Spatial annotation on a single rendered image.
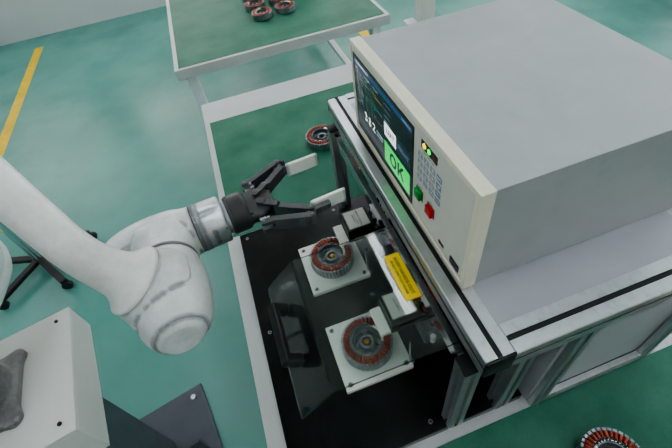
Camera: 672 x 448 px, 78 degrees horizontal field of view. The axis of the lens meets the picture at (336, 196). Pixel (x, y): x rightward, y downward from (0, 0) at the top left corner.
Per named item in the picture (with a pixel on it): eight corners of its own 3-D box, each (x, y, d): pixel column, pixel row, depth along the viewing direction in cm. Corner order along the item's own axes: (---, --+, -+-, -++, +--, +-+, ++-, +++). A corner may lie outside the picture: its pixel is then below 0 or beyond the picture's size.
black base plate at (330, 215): (298, 493, 77) (296, 492, 75) (241, 240, 120) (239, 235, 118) (519, 398, 84) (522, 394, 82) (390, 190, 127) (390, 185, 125)
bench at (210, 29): (223, 183, 249) (174, 71, 194) (195, 51, 373) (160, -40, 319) (392, 130, 264) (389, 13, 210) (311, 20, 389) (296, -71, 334)
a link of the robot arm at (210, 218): (211, 260, 76) (241, 247, 78) (194, 227, 70) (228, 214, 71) (200, 229, 82) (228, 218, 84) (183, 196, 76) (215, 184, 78)
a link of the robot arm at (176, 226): (202, 235, 83) (215, 275, 73) (123, 267, 79) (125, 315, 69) (181, 192, 77) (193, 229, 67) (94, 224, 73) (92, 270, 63)
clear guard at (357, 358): (301, 419, 62) (294, 407, 57) (268, 288, 78) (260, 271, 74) (494, 341, 66) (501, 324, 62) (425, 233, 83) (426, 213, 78)
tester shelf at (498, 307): (482, 378, 57) (487, 366, 53) (329, 114, 103) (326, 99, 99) (738, 271, 63) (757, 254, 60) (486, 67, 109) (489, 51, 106)
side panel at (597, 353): (530, 406, 82) (582, 336, 59) (521, 391, 84) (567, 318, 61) (647, 355, 86) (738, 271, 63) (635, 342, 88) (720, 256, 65)
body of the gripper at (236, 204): (226, 216, 83) (269, 199, 85) (238, 244, 77) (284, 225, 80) (215, 189, 78) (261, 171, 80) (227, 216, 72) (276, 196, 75)
